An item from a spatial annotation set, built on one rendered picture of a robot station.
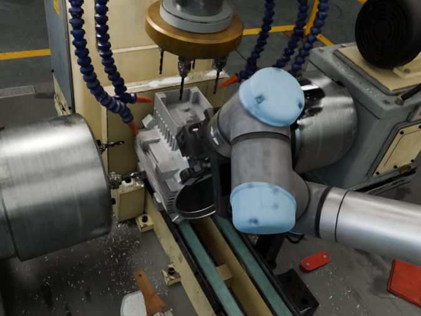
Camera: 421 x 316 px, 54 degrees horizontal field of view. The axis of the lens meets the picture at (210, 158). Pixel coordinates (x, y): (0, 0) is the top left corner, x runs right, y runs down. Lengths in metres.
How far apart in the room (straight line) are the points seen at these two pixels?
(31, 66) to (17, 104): 1.73
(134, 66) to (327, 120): 0.47
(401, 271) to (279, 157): 0.77
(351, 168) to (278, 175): 0.69
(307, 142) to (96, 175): 0.47
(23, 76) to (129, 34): 2.15
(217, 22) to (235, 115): 0.27
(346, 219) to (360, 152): 0.57
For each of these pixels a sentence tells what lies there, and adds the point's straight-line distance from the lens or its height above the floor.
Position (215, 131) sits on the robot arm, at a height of 1.30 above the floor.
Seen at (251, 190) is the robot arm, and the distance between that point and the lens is 0.48.
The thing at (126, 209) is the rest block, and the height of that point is 0.84.
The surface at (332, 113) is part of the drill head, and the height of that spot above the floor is 1.13.
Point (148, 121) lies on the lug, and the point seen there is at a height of 1.08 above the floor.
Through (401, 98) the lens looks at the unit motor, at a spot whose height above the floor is 1.18.
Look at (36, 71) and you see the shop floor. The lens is 3.13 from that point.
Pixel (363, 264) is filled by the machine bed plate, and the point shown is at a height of 0.80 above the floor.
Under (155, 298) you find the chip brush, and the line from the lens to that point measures 0.97.
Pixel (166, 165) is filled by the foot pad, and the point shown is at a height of 1.07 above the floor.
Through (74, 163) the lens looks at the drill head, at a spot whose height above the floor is 1.15.
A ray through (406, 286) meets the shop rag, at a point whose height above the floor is 0.81.
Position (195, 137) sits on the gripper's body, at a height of 1.23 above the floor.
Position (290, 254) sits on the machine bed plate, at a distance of 1.11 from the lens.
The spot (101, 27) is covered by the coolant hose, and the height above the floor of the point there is 1.34.
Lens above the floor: 1.66
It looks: 42 degrees down
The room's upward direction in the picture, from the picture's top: 12 degrees clockwise
